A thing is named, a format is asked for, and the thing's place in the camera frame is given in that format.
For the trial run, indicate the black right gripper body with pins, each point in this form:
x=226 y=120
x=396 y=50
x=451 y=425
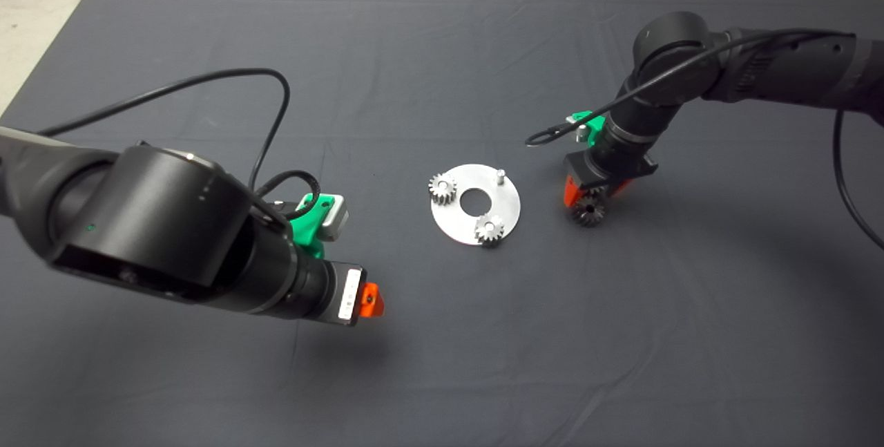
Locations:
x=608 y=169

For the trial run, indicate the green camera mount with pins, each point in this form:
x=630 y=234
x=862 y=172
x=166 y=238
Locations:
x=590 y=121
x=309 y=229

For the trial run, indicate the silver left camera box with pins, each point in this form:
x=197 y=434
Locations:
x=335 y=217

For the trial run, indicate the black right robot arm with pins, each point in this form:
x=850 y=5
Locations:
x=780 y=67

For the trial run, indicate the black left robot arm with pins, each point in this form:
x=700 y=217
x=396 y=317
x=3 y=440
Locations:
x=138 y=226

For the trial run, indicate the green left camera mount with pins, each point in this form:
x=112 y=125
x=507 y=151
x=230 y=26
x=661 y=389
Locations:
x=309 y=229

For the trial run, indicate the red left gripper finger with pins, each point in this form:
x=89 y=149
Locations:
x=371 y=302

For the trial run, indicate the round metal plate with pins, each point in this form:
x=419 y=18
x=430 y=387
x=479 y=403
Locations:
x=456 y=226

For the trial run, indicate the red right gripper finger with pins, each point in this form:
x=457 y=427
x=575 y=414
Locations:
x=619 y=188
x=572 y=193

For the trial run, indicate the green right camera mount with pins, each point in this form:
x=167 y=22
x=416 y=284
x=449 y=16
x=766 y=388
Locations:
x=590 y=121

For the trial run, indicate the small silver steel gear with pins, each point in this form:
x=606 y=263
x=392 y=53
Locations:
x=443 y=188
x=489 y=229

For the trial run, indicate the dark grey table cloth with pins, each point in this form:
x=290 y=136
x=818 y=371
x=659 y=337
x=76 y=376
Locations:
x=442 y=53

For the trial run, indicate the dark steel gear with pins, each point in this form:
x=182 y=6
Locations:
x=588 y=212

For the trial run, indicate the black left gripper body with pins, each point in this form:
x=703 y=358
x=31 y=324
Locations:
x=340 y=293

